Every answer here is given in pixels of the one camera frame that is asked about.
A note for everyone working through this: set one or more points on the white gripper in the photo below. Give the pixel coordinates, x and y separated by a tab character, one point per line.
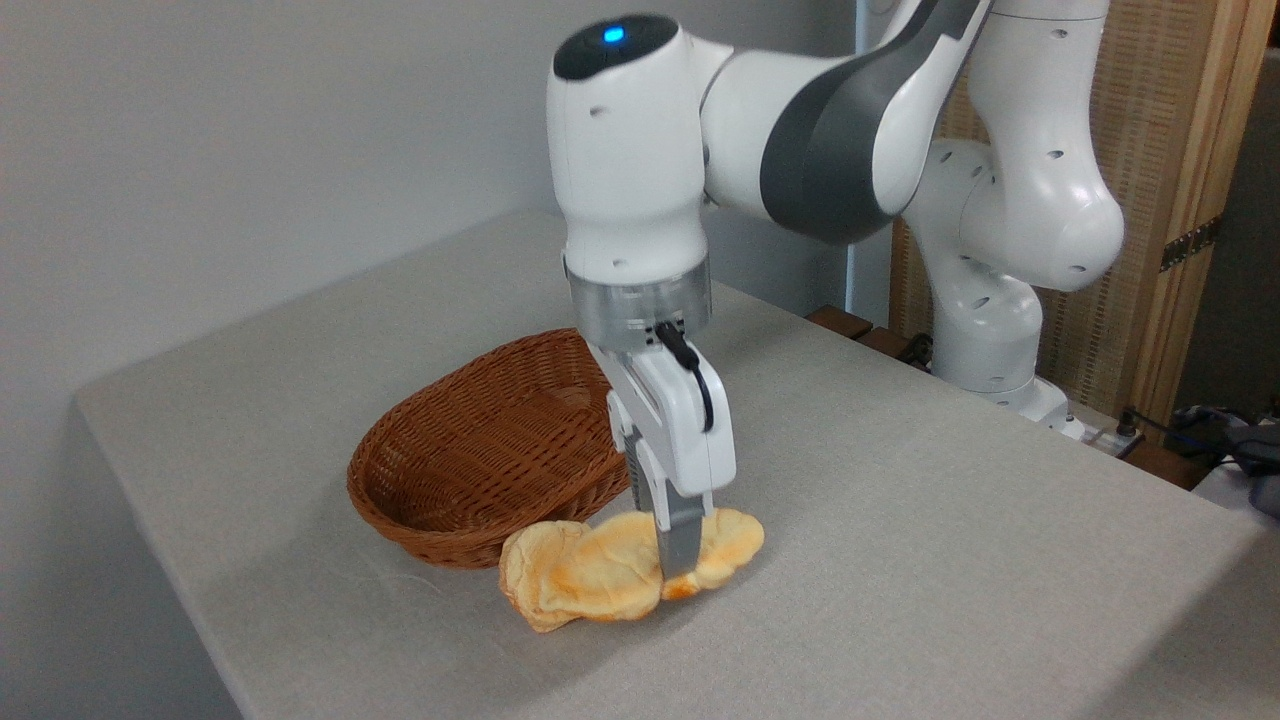
680	430

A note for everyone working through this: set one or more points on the large oval golden bread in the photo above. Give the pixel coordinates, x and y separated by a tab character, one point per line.
610	565

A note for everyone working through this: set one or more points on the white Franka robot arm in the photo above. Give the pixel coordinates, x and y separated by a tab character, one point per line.
620	150

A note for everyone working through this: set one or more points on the small round golden bread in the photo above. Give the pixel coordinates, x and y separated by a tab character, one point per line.
525	575

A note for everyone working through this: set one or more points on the brown wicker basket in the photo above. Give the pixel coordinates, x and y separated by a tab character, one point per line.
470	470

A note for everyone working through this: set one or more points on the grey tablecloth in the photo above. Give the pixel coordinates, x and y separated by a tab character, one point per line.
900	580

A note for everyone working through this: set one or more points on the dark brown wooden block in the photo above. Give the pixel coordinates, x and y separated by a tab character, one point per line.
842	322

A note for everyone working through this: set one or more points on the white vertical pole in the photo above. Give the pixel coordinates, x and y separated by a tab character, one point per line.
857	275

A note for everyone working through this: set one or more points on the white power strip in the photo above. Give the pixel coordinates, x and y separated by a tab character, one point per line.
1112	438

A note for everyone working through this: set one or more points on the dark metal hinge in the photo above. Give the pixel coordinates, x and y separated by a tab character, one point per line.
1190	243

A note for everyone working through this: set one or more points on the wooden rattan folding screen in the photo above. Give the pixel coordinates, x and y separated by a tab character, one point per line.
1170	120

